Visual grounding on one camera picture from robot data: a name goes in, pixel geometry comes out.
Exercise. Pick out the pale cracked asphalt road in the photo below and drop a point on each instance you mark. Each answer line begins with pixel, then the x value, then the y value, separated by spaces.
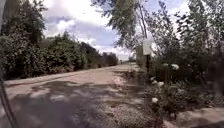
pixel 76 93

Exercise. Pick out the gravel strip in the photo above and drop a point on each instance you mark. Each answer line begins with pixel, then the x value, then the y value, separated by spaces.
pixel 128 115

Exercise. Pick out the white-flowered bushes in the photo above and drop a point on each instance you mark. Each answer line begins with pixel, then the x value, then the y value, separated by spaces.
pixel 180 80

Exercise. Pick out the slender tall tree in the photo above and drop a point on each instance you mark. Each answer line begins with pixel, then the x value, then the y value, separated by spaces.
pixel 125 23

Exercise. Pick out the white sign on pole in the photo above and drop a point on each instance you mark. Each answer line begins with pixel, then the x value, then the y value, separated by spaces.
pixel 147 47

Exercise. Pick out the pale concrete slab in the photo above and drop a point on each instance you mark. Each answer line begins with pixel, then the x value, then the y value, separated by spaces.
pixel 200 116

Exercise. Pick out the dense green roadside bushes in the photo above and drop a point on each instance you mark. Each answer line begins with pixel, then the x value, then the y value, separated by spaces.
pixel 50 55

